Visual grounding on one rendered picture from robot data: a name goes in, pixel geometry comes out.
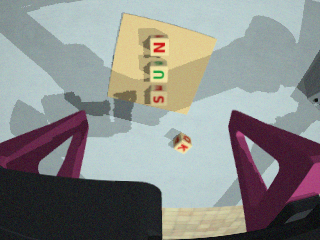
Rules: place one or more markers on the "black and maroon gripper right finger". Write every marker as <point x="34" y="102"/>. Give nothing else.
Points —
<point x="299" y="168"/>

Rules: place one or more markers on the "tan flat mat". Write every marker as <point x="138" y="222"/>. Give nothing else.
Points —
<point x="189" y="54"/>

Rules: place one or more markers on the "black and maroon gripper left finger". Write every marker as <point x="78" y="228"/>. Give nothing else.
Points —
<point x="24" y="152"/>

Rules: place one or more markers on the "tan letter block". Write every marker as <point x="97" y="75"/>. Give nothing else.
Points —
<point x="182" y="143"/>
<point x="158" y="95"/>
<point x="159" y="45"/>
<point x="158" y="71"/>

